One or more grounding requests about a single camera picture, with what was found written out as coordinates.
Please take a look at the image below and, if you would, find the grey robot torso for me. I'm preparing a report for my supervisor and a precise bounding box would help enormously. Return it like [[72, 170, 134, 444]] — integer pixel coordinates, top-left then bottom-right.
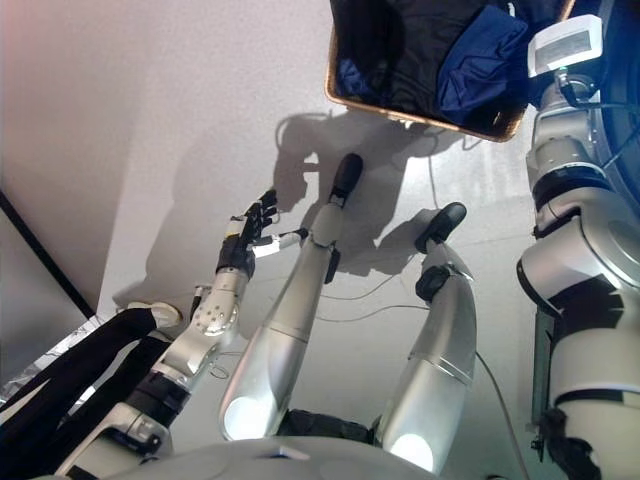
[[74, 408, 529, 480]]

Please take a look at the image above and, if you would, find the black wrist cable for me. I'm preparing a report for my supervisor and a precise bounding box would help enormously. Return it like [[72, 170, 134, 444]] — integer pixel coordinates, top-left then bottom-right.
[[558, 71, 640, 110]]

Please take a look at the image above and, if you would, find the white rectangular wrist box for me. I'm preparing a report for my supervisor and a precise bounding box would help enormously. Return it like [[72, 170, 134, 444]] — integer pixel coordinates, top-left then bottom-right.
[[527, 14, 605, 79]]

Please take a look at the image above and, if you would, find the beige shoe of person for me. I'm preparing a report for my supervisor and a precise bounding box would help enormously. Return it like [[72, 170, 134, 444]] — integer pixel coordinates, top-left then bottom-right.
[[126, 300, 184, 330]]

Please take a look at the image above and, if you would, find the small blue garment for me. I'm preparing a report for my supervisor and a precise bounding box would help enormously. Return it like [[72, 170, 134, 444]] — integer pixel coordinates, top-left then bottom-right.
[[335, 57, 372, 100]]

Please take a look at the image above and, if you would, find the silver left robot leg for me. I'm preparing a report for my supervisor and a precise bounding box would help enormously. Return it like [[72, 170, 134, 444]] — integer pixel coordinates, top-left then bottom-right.
[[218, 152, 365, 442]]

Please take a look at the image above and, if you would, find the silver right robot leg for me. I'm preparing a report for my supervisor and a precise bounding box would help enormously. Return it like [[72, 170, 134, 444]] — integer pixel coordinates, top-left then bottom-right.
[[373, 201, 477, 475]]

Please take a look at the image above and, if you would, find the white floor cable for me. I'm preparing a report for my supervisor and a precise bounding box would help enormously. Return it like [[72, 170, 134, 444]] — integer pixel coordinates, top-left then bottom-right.
[[472, 348, 532, 480]]

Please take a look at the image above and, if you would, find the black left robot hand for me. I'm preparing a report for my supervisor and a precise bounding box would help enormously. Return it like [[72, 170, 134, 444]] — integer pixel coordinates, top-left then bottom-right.
[[215, 187, 309, 277]]

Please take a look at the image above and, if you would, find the black garment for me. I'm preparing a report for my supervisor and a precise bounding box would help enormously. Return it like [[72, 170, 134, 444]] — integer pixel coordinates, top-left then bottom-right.
[[331, 0, 534, 127]]

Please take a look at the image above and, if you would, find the tan woven laundry basket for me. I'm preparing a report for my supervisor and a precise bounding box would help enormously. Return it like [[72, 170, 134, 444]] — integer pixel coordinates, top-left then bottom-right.
[[324, 0, 578, 145]]

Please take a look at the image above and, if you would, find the large blue garment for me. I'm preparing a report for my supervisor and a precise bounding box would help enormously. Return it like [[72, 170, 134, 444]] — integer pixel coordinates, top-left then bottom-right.
[[436, 5, 530, 124]]

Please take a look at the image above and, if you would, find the silver robot leg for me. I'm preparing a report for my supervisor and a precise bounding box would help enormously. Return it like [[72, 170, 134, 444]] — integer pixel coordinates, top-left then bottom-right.
[[218, 152, 365, 442], [373, 201, 477, 475]]

